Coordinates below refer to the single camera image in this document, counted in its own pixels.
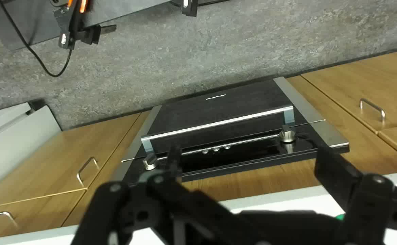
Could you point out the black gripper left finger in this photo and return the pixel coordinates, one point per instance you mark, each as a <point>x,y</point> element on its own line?
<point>130,212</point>

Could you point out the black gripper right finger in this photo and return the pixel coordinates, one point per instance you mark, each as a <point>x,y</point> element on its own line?
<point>370,204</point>

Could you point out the silver oven knob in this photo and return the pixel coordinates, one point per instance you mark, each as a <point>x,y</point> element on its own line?
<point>149,162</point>
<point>288,136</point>

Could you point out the wooden cabinet door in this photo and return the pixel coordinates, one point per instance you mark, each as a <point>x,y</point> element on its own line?
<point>49,158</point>
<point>356,76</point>

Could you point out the wooden cabinet drawer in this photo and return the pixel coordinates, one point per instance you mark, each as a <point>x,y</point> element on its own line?
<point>30,212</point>

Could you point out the black built-in oven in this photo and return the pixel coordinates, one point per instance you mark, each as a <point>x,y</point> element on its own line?
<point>216,113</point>

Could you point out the grey dishwasher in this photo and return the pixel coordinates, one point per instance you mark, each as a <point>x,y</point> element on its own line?
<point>12,144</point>

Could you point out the black breadboard table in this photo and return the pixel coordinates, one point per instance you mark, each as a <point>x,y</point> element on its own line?
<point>130,8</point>

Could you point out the black table clamp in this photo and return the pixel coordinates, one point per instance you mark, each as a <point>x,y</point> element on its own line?
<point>186,5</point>

